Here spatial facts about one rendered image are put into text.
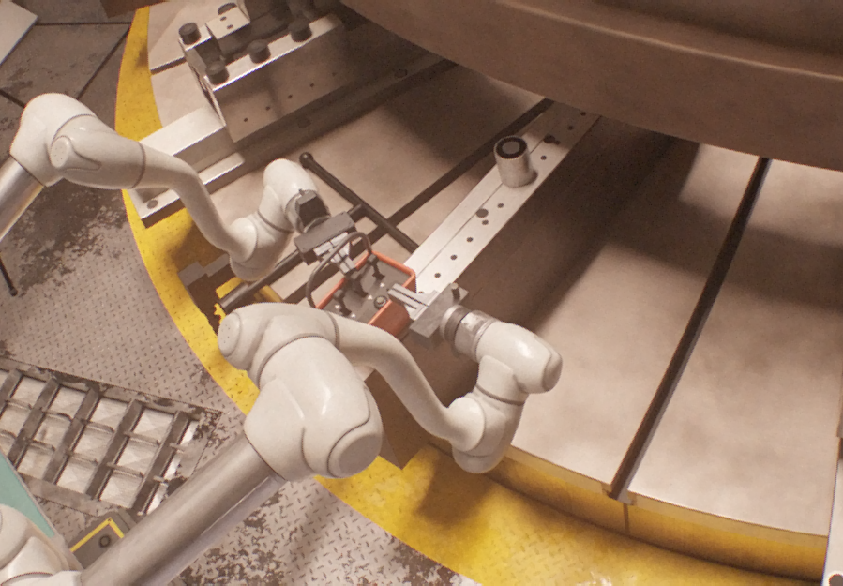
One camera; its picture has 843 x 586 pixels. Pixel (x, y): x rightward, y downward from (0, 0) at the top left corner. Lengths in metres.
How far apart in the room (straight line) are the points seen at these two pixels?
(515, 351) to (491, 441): 0.18
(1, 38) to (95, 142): 3.23
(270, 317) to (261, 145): 1.85
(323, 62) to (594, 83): 1.13
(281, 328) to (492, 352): 0.55
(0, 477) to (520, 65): 1.47
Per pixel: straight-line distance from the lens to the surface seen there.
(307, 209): 2.43
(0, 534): 1.83
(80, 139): 2.18
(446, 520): 2.97
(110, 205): 4.16
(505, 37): 2.56
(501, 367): 2.09
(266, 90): 3.35
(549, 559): 2.87
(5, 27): 5.43
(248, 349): 1.67
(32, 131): 2.31
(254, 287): 3.14
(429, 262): 2.56
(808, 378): 2.76
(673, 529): 2.75
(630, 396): 2.73
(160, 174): 2.28
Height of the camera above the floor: 2.59
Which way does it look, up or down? 48 degrees down
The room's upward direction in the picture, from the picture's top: 19 degrees counter-clockwise
